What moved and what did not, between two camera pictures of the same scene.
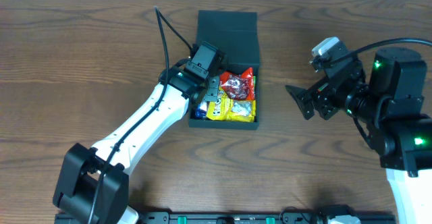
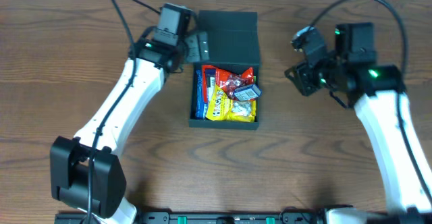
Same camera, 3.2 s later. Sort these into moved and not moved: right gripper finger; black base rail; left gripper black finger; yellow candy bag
Moved: left gripper black finger; right gripper finger
Not moved: yellow candy bag; black base rail
